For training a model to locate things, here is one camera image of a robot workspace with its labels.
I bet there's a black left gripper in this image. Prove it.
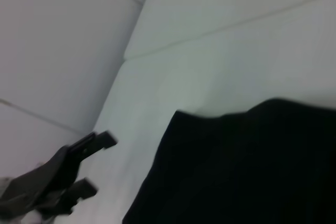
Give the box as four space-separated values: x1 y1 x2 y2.
0 130 118 217

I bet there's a black T-shirt with FREE print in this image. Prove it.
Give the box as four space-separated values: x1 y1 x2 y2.
121 98 336 224

